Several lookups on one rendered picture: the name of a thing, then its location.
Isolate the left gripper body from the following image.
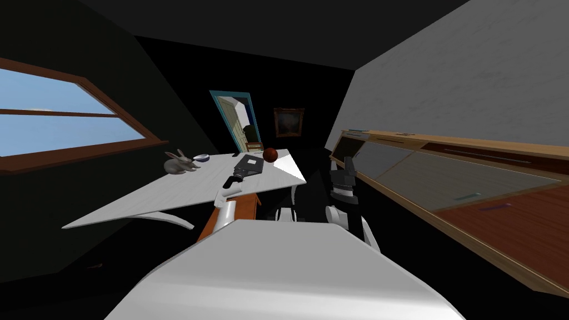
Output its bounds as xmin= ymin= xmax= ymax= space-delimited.
xmin=233 ymin=154 xmax=266 ymax=179

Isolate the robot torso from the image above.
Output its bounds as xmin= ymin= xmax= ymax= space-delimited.
xmin=104 ymin=219 xmax=466 ymax=320

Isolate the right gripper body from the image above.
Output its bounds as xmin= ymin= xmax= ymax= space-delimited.
xmin=330 ymin=168 xmax=358 ymax=189

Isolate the brown framed window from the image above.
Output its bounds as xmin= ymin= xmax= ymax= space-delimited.
xmin=0 ymin=57 xmax=169 ymax=175

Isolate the long wooden cabinet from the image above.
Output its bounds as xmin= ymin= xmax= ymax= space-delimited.
xmin=328 ymin=128 xmax=569 ymax=299

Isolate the white table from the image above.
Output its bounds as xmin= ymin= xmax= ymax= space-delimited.
xmin=62 ymin=148 xmax=308 ymax=230

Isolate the teal framed door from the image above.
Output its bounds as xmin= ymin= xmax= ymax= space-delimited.
xmin=209 ymin=90 xmax=263 ymax=154

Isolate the dark framed picture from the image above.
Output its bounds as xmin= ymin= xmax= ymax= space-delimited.
xmin=273 ymin=107 xmax=306 ymax=138

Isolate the orange wooden chair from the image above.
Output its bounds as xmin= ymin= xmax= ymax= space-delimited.
xmin=196 ymin=193 xmax=262 ymax=243

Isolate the grey rabbit figure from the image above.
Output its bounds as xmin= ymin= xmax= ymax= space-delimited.
xmin=163 ymin=148 xmax=202 ymax=176

